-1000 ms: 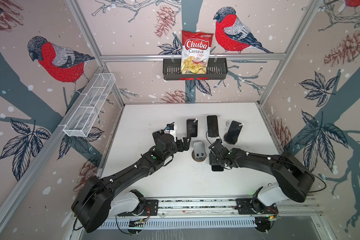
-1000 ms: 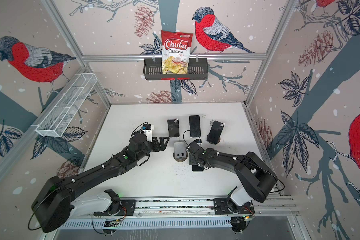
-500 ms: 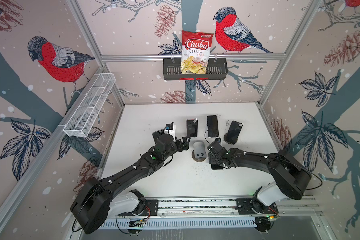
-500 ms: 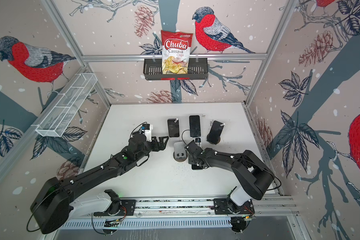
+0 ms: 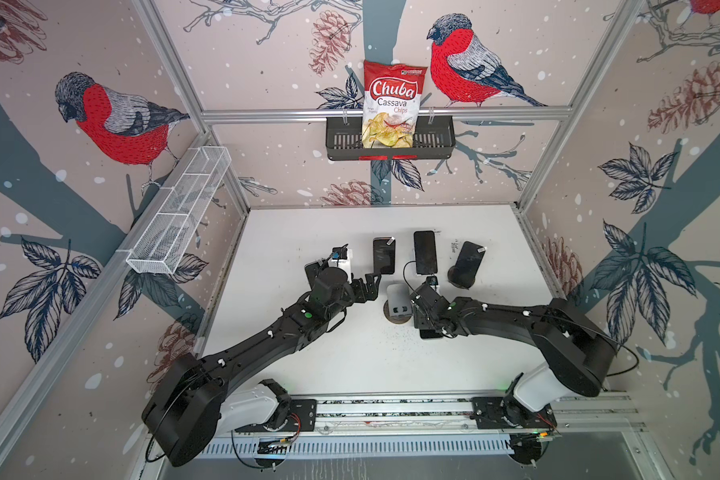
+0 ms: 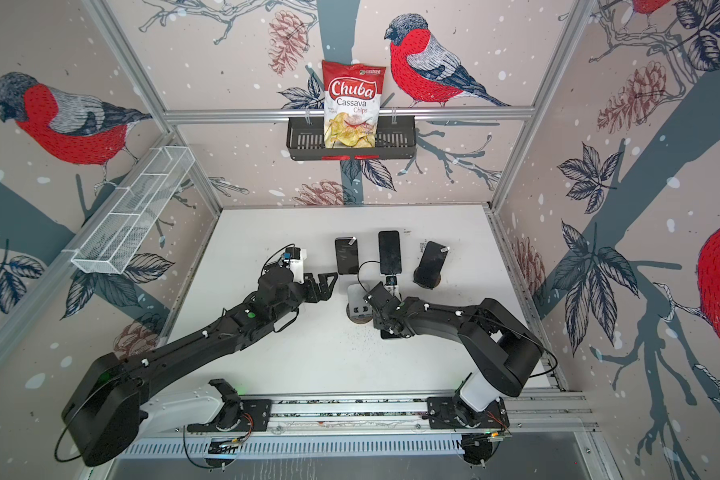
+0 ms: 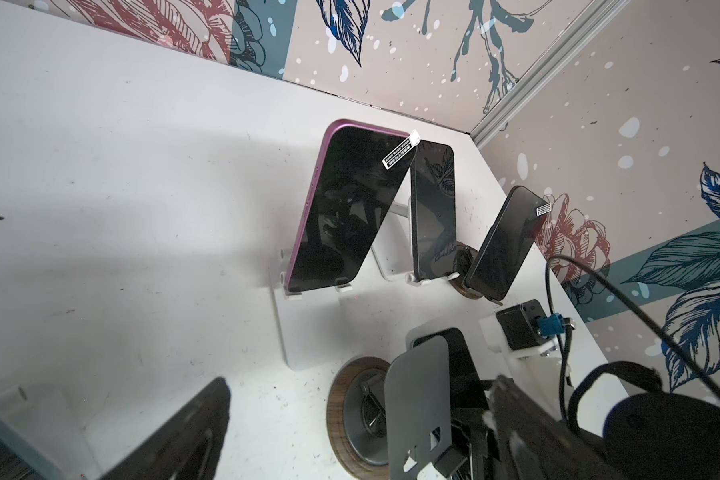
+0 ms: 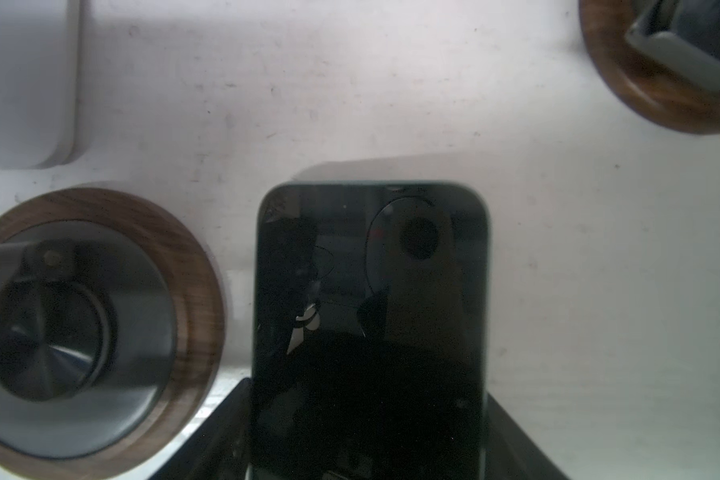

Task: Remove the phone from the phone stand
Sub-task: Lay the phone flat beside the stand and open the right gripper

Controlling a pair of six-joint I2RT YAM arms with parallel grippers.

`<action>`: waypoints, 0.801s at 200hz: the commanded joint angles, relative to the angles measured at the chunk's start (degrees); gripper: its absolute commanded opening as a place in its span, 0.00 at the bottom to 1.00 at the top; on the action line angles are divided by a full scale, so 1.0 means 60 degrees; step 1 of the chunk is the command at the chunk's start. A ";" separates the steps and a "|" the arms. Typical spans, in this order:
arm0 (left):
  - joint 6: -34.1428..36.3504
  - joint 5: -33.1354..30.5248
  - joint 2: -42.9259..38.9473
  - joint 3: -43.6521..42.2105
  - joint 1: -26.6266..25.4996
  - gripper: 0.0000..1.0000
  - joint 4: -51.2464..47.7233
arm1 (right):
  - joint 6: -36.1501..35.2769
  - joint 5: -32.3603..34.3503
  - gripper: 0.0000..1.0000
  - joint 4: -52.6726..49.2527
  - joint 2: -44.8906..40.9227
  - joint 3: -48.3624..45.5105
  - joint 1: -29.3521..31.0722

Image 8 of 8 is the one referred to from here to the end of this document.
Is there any white phone stand left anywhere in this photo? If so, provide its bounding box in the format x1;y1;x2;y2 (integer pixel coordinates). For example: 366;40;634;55
0;0;81;170

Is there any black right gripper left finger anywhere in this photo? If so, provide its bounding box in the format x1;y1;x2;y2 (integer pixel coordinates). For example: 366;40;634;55
150;378;252;480

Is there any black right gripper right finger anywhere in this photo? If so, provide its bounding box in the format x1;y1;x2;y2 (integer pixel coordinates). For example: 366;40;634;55
484;394;569;480

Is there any green-edged black phone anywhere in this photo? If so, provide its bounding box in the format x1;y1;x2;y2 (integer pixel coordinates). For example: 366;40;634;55
249;182;490;479

